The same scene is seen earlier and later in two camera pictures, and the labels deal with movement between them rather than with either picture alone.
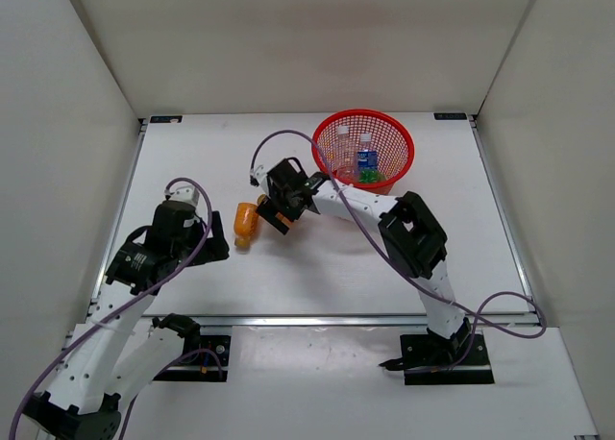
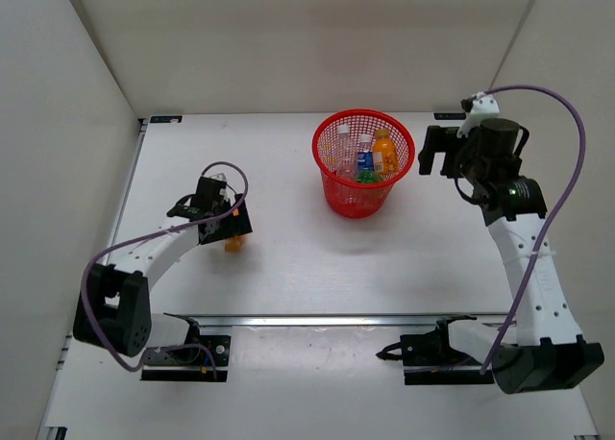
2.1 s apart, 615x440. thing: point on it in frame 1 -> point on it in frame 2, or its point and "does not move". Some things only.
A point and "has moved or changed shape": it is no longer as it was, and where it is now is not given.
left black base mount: [199, 367] does not move
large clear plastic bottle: [346, 156] does not move
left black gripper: [217, 246] -> [237, 225]
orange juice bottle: [246, 224] has moved or changed shape
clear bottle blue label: [366, 154] does not move
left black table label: [165, 118] does not move
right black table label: [451, 115] does not move
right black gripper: [269, 208] -> [444, 140]
